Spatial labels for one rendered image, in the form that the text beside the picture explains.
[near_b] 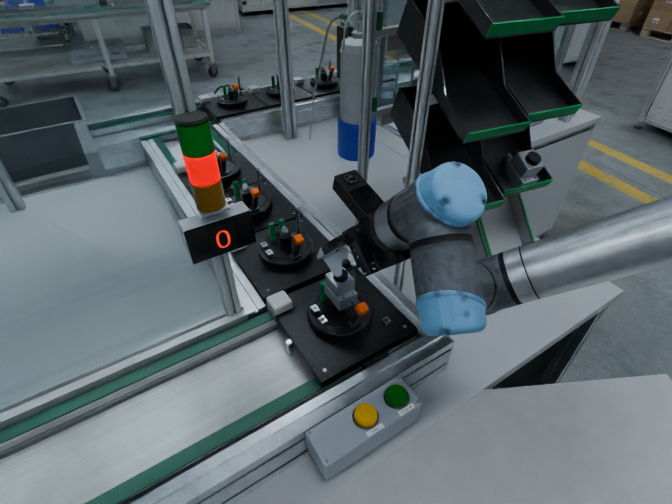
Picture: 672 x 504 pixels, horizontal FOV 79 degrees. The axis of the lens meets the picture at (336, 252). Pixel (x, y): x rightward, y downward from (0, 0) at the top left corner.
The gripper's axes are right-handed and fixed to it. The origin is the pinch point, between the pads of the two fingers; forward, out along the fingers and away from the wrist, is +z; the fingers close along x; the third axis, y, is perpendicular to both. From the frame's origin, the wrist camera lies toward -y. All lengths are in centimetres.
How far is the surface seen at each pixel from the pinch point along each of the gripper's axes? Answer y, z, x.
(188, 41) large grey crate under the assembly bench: -344, 410, 114
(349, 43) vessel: -67, 42, 54
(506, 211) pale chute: 7.4, 4.7, 47.5
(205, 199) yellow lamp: -14.8, -3.2, -20.3
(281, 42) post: -86, 63, 42
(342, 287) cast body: 7.7, 4.9, -0.8
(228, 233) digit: -9.4, 2.2, -17.9
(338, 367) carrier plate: 21.5, 7.0, -7.5
